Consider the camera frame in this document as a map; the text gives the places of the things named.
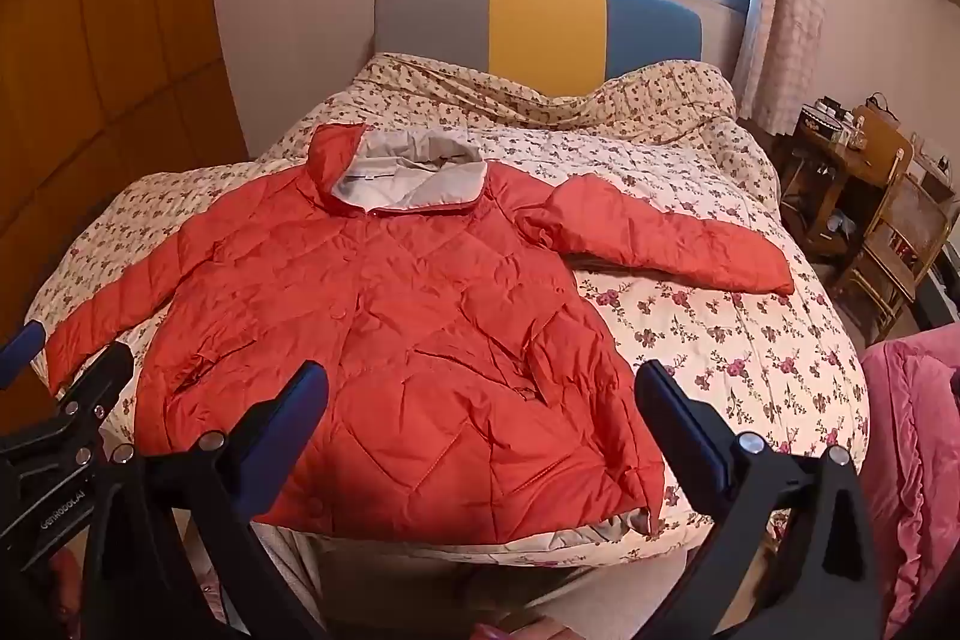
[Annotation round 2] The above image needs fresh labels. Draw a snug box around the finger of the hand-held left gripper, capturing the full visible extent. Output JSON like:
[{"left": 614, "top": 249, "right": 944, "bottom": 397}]
[
  {"left": 0, "top": 342, "right": 136, "bottom": 462},
  {"left": 0, "top": 321, "right": 47, "bottom": 372}
]

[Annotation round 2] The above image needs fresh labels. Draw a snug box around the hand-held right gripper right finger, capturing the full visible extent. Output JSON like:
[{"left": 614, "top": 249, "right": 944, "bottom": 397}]
[{"left": 634, "top": 359, "right": 882, "bottom": 640}]

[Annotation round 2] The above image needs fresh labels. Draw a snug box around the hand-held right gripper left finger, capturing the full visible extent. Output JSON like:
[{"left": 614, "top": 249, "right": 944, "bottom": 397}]
[{"left": 79, "top": 361, "right": 331, "bottom": 640}]

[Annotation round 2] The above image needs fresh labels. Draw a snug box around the orange quilted blanket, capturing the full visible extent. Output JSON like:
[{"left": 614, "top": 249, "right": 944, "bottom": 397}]
[{"left": 45, "top": 122, "right": 796, "bottom": 545}]

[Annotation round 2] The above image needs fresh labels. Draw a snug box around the floral quilt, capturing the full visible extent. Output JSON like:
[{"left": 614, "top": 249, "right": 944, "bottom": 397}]
[{"left": 22, "top": 51, "right": 871, "bottom": 570}]

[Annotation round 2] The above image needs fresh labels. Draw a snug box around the pink fleece blanket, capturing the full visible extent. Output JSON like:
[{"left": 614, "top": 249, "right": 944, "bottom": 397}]
[{"left": 859, "top": 329, "right": 960, "bottom": 640}]

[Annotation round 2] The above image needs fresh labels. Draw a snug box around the wooden chair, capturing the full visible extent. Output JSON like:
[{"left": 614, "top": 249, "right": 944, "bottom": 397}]
[{"left": 832, "top": 149, "right": 957, "bottom": 345}]

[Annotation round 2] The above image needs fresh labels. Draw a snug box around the wooden desk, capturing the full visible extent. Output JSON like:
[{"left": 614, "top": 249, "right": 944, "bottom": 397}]
[{"left": 780, "top": 100, "right": 912, "bottom": 270}]

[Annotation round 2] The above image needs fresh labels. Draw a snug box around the wooden wardrobe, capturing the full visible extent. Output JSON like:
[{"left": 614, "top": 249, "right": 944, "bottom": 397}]
[{"left": 0, "top": 0, "right": 252, "bottom": 416}]

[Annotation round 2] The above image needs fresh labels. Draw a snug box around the dark patterned box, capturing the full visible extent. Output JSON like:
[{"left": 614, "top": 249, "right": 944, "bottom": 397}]
[{"left": 797, "top": 100, "right": 848, "bottom": 145}]

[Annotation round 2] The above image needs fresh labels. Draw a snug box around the grey yellow blue headboard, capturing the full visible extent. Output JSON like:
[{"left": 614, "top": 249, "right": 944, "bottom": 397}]
[{"left": 373, "top": 0, "right": 704, "bottom": 97}]

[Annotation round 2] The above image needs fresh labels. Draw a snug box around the long patterned curtain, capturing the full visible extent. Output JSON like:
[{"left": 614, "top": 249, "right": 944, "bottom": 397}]
[{"left": 731, "top": 0, "right": 833, "bottom": 142}]

